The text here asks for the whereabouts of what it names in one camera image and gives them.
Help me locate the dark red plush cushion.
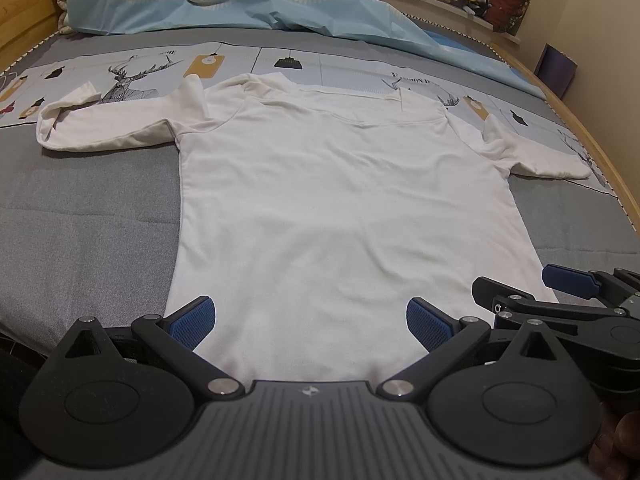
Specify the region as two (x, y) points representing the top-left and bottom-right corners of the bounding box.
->
(483, 0), (530, 32)

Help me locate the grey printed bed sheet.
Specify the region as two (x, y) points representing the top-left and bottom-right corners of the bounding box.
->
(1, 28), (639, 354)

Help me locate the light blue duvet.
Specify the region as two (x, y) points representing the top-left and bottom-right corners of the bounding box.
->
(66, 0), (544, 99)

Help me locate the dark purple box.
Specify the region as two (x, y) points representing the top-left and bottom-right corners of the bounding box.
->
(534, 44), (577, 99)

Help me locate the white long-sleeve shirt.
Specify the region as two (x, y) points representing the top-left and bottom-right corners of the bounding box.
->
(36, 73), (590, 384)

